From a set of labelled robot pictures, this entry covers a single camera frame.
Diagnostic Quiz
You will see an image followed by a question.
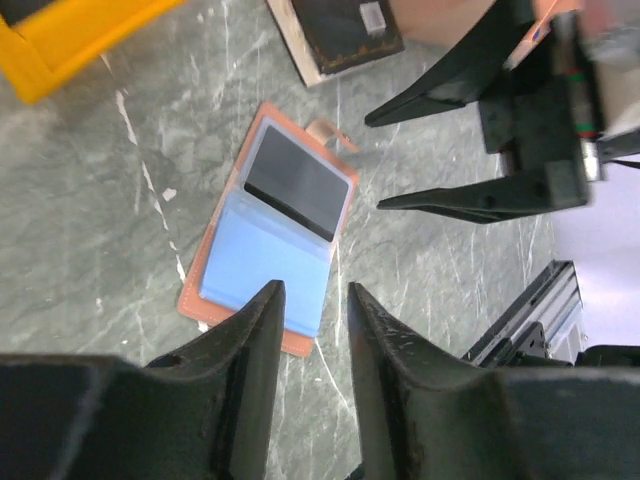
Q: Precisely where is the yellow bin with cards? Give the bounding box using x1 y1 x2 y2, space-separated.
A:
1 0 181 104

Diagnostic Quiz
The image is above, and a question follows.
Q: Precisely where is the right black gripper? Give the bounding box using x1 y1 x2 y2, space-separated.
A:
365 0 604 224

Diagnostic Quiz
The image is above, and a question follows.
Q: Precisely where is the pink leather card holder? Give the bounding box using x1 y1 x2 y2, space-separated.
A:
177 102 359 358

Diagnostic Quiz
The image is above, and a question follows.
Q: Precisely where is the peach file organizer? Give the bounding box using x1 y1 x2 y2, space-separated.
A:
390 0 581 66

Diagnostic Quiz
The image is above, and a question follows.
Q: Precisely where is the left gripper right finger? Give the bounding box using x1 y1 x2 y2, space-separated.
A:
348 283 639 479

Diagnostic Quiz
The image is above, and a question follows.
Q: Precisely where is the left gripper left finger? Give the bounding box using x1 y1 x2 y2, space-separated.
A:
1 281 285 479

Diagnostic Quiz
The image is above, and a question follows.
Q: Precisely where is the aluminium frame rail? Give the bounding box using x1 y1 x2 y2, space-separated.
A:
462 260 587 368

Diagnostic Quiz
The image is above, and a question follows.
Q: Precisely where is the black book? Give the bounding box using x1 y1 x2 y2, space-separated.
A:
267 0 404 88

